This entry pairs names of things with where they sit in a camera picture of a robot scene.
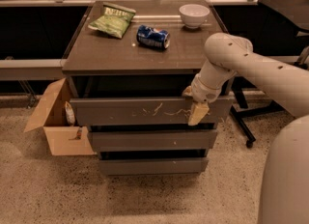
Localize grey drawer cabinet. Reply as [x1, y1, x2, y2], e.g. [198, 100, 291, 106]
[63, 0, 233, 162]

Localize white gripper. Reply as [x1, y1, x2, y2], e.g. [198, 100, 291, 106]
[182, 74, 223, 126]

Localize grey drawer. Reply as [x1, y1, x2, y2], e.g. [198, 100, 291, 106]
[98, 157, 208, 176]
[70, 94, 235, 127]
[89, 129, 217, 152]

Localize white ceramic bowl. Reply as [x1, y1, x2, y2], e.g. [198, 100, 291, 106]
[179, 4, 210, 29]

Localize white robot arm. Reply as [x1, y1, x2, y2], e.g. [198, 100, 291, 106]
[183, 33, 309, 224]

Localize black rolling table stand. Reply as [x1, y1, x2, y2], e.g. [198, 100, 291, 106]
[228, 0, 309, 149]

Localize open cardboard box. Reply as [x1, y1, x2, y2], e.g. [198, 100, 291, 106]
[24, 78, 95, 155]

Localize grey top drawer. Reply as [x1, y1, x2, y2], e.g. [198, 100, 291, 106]
[70, 94, 235, 127]

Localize white wrapper in box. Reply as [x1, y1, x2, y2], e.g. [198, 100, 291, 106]
[65, 101, 75, 126]

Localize grey middle drawer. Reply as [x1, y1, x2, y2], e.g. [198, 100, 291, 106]
[89, 129, 217, 152]

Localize metal window railing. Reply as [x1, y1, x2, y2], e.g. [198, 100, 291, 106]
[0, 0, 309, 81]

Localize green chip bag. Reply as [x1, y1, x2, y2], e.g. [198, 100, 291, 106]
[88, 3, 136, 39]

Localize grey bottom drawer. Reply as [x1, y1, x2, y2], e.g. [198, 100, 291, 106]
[98, 157, 208, 176]

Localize crushed blue soda can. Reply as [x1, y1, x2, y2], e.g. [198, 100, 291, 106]
[136, 25, 170, 50]

